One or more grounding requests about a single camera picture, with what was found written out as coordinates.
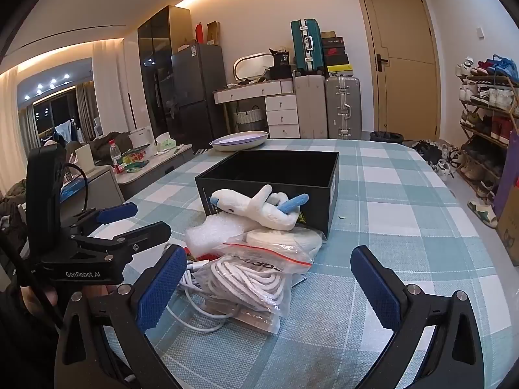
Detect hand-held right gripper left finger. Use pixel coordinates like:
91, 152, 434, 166
54, 244, 188, 389

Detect dark tall cabinet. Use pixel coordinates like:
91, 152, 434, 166
137, 5, 191, 140

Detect purple bag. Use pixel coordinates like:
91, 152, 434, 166
492, 130, 519, 231

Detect zip bag of white laces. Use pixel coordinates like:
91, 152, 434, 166
195, 243, 315, 335

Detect large cardboard box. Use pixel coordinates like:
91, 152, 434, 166
496, 200, 519, 267

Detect white bubble wrap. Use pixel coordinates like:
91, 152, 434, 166
186, 215, 260, 258

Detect black printed bag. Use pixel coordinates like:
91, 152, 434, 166
270, 49, 294, 80

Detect beige door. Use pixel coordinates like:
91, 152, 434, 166
354, 0, 442, 142

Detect teal suitcase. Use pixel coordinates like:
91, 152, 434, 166
290, 18, 326, 74

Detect woven basket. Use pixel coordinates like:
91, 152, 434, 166
236, 105, 265, 134

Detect white dresser with drawers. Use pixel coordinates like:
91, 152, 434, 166
213, 80, 301, 139

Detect red white packet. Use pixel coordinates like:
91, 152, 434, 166
183, 246, 211, 263

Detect black cable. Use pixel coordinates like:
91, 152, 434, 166
65, 163, 91, 213

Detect red label water bottle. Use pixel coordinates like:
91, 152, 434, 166
110, 138, 126, 174

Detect person's left hand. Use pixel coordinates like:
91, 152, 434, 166
19, 286, 56, 309

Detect white oval plate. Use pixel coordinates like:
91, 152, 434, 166
209, 130, 269, 152

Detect beige suitcase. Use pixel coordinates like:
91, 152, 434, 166
294, 74, 328, 140

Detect scattered pile of shoes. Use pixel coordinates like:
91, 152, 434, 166
411, 140, 464, 180

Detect white charging cable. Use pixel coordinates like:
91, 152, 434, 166
164, 265, 244, 333

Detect grey low cabinet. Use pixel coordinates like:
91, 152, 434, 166
115, 144, 196, 202

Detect person's left forearm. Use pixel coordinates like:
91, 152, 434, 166
0, 288, 63, 389

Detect black lined trash bin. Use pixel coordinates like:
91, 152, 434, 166
370, 130, 404, 144

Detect silver suitcase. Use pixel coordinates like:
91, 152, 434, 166
325, 75, 362, 140

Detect dark jacket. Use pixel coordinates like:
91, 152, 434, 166
88, 131, 135, 168

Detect white plush toy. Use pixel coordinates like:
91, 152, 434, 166
210, 184, 309, 231

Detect colourful lidded food container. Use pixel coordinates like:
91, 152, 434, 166
122, 150, 149, 169

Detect shoe rack with shoes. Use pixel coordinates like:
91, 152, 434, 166
457, 54, 519, 195

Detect white container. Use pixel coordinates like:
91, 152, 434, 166
129, 129, 155, 149

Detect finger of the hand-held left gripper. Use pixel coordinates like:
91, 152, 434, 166
61, 202, 139, 236
69, 221, 172, 263

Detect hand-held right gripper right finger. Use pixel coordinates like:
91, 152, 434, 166
350, 245, 485, 389

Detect grey side cabinet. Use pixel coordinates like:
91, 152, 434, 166
60, 166, 125, 220

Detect patterned slipper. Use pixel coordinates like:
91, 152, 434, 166
467, 198, 499, 229

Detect grey refrigerator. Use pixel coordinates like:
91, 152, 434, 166
170, 43, 226, 152

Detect oval white mirror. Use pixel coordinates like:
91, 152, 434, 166
234, 52, 276, 82

